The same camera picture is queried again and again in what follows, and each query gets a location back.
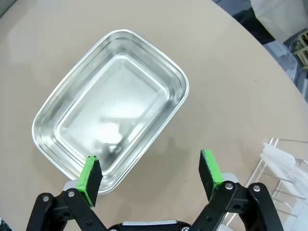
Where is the white plastic sheet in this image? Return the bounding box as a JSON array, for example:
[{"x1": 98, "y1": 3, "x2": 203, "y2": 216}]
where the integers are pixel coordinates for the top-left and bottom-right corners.
[{"x1": 250, "y1": 0, "x2": 308, "y2": 43}]

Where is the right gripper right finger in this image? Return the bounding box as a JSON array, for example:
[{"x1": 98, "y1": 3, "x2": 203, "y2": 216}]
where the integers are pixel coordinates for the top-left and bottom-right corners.
[{"x1": 189, "y1": 149, "x2": 284, "y2": 231}]

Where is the translucent plastic container lid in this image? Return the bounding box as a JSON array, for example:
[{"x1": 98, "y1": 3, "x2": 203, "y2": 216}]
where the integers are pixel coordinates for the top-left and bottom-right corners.
[{"x1": 261, "y1": 141, "x2": 308, "y2": 193}]

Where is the beige wooden rack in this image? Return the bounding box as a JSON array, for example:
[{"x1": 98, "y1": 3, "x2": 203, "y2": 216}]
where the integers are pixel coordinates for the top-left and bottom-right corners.
[{"x1": 292, "y1": 32, "x2": 308, "y2": 68}]

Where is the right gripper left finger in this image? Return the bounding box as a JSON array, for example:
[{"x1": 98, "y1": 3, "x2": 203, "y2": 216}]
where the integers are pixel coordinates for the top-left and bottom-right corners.
[{"x1": 26, "y1": 155, "x2": 109, "y2": 231}]

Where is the clear acrylic lid rack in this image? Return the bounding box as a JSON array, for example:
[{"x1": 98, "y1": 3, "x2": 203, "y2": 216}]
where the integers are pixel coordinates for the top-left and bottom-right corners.
[{"x1": 243, "y1": 137, "x2": 308, "y2": 231}]

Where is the rectangular stainless steel container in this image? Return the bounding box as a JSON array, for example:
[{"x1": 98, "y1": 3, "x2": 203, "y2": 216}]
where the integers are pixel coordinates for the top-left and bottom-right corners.
[{"x1": 30, "y1": 29, "x2": 190, "y2": 195}]

